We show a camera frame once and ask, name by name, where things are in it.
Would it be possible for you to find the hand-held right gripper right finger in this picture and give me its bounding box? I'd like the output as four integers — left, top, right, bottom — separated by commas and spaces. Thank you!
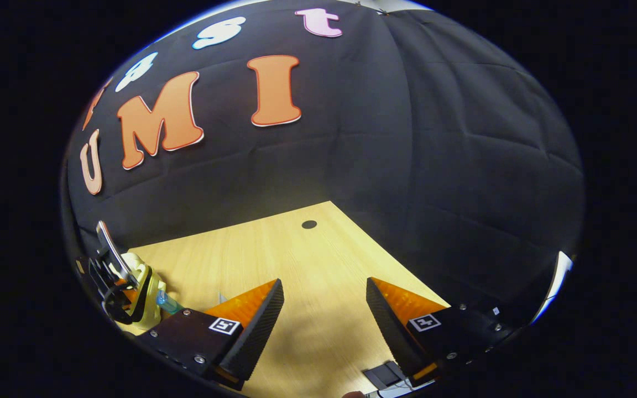
366, 276, 515, 386

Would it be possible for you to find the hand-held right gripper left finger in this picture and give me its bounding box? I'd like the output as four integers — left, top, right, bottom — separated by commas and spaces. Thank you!
139, 278, 286, 392

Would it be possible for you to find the pale yellow suitcase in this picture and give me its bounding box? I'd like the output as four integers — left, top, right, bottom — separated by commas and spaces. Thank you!
117, 252, 169, 332

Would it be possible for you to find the blue capped glass bottle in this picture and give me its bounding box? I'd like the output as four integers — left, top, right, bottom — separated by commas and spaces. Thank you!
156, 291, 184, 315

